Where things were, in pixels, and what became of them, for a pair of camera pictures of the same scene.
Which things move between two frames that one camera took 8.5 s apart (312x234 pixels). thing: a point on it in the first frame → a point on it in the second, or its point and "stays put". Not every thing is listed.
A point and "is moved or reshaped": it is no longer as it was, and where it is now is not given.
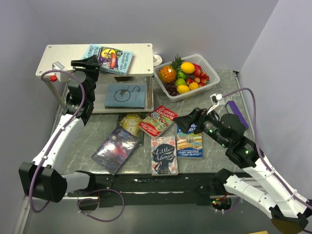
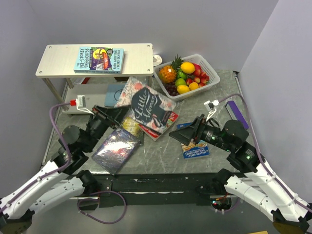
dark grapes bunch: x=171 y=88 stays put
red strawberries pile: x=199 y=76 stays put
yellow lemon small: x=193 y=85 stays put
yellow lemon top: x=187 y=68 stays put
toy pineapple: x=168 y=74 stays put
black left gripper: x=92 y=66 → x=112 y=117
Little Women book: x=164 y=156 → x=145 y=106
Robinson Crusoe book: x=115 y=150 stays put
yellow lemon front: x=182 y=88 stays put
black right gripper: x=201 y=114 → x=185 y=134
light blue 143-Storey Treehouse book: x=110 y=60 is moved or reshaped
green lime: x=180 y=81 stays put
